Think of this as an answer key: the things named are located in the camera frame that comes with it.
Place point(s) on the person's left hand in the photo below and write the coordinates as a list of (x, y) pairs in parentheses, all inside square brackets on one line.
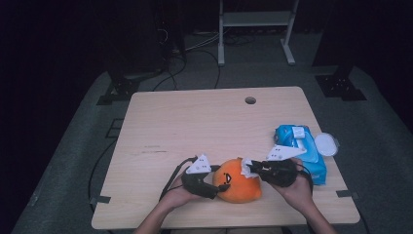
[(177, 196)]

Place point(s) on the black tape piece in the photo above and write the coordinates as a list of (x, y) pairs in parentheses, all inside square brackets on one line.
[(347, 194), (100, 199)]

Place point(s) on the blue wet wipes packet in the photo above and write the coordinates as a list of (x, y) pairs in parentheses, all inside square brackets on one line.
[(311, 152)]

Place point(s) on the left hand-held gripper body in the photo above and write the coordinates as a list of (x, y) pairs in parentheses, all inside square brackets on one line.
[(198, 182)]

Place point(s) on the white metal stand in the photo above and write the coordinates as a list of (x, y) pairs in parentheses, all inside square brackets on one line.
[(256, 18)]

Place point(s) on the orange plush toy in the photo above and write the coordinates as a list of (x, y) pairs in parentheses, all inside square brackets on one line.
[(238, 190)]

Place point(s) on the person's right hand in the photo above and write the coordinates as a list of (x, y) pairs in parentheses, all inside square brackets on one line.
[(300, 191)]

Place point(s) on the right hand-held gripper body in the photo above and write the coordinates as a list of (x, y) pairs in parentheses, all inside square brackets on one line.
[(279, 172)]

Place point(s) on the white wet wipe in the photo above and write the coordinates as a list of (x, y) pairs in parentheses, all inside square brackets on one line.
[(246, 169)]

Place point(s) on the black stand with crossed base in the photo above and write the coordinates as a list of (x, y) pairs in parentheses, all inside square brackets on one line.
[(120, 89)]

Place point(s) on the black stand with flat base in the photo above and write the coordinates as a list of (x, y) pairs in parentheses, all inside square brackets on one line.
[(341, 86)]

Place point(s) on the dark floor plate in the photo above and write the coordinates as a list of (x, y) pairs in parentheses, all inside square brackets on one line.
[(114, 128)]

